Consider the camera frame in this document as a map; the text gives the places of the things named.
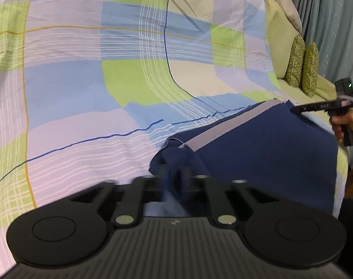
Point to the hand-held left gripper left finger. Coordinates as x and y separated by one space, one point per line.
153 189

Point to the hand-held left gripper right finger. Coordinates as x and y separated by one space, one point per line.
194 186

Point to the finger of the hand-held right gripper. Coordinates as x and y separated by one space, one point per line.
313 107

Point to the navy blue garment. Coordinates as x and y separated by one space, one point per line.
252 151

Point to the green patterned pillow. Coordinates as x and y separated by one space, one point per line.
295 61
310 69

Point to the blue curtain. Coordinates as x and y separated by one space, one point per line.
333 20

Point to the beige cushion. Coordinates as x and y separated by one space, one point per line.
281 3

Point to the plaid bed sheet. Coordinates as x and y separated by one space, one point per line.
77 64

